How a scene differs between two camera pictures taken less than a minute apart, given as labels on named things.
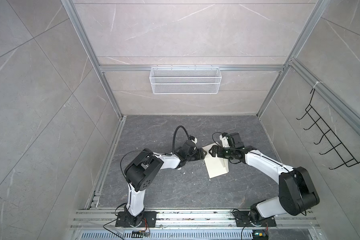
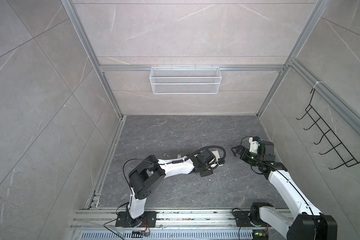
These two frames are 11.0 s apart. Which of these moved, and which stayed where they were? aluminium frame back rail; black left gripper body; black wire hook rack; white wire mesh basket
Moved: black left gripper body
Stayed: white wire mesh basket; black wire hook rack; aluminium frame back rail
